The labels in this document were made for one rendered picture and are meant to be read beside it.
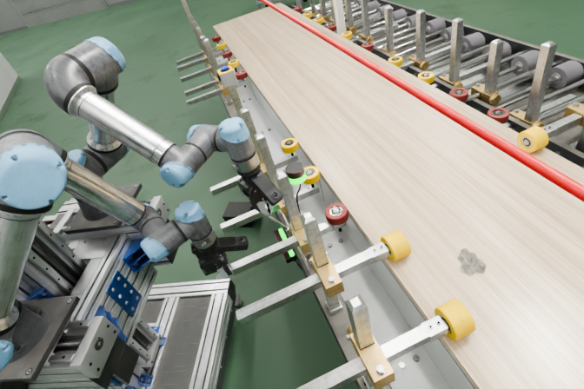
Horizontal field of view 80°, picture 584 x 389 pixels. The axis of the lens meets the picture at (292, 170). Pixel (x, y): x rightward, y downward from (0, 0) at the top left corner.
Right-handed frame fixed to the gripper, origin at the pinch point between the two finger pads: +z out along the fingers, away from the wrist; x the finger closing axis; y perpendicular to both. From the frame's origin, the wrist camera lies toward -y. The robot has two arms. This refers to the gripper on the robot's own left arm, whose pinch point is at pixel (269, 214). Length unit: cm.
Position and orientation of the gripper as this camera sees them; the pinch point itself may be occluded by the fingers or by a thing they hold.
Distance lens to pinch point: 116.2
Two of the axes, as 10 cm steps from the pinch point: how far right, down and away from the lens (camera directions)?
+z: 2.2, 7.4, 6.3
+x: -7.4, 5.5, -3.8
